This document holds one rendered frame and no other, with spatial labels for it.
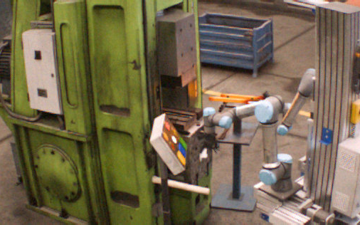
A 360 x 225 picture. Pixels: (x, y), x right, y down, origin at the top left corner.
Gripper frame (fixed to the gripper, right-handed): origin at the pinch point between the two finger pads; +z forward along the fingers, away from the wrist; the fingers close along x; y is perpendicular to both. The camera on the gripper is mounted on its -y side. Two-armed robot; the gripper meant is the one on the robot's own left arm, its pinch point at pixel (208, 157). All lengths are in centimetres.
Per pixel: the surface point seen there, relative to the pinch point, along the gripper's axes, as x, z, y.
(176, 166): -28.3, -4.9, 1.9
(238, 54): 316, 63, -280
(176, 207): 10, 69, -50
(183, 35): 20, -71, -44
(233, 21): 370, 34, -341
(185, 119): 21, -6, -48
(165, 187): -24.9, 20.0, -16.2
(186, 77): 22, -38, -45
